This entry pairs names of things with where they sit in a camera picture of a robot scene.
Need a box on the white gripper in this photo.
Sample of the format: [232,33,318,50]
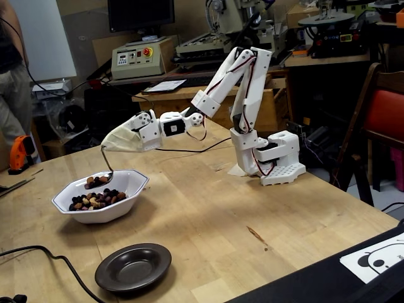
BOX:
[100,109,165,154]

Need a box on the bent metal spoon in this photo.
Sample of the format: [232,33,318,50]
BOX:
[83,146,114,190]

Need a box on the trail mix pile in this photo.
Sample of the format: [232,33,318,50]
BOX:
[68,187,128,211]

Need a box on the white octagonal bowl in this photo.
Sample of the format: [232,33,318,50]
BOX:
[51,169,150,225]

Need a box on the dark brown plate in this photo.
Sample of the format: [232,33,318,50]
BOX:
[94,242,173,293]

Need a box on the wooden workbench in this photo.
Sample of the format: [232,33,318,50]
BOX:
[131,73,291,133]

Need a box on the clear plastic bag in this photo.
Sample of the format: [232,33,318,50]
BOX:
[31,94,91,146]

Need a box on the white paper sheet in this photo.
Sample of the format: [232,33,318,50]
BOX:
[145,79,187,93]

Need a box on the beige control box red button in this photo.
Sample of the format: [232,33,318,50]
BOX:
[110,35,179,81]

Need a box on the black keyboard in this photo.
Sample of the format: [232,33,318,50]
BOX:
[181,74,218,88]

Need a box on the white cardboard box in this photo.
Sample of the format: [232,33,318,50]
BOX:
[31,78,73,101]

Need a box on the orange power tool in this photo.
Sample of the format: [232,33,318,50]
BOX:
[8,134,36,176]

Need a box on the white paper wedge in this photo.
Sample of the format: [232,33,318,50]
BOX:
[227,163,252,177]

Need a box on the flat metal ruler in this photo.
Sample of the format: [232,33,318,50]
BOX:
[0,177,36,198]

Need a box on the person in khaki trousers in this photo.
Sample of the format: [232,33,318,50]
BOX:
[0,0,34,155]

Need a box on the black computer monitor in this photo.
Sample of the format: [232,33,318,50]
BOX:
[107,0,176,42]

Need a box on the white board panel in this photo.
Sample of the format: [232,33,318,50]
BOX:
[8,0,78,83]

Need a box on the beige milling machine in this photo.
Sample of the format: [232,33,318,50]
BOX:
[172,0,293,71]

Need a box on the brown cardboard box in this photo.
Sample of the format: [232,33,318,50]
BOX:
[285,2,321,28]

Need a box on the wooden shelf board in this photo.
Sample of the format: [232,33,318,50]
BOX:
[283,52,379,68]

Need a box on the black scroll saw machine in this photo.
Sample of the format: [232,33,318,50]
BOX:
[297,11,370,60]

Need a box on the wooden chair with red cushion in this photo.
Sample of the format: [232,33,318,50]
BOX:
[330,62,404,208]

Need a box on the thick black cable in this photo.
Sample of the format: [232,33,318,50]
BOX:
[0,245,102,303]

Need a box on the black floor cable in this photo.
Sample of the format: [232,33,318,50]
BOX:
[380,201,404,213]

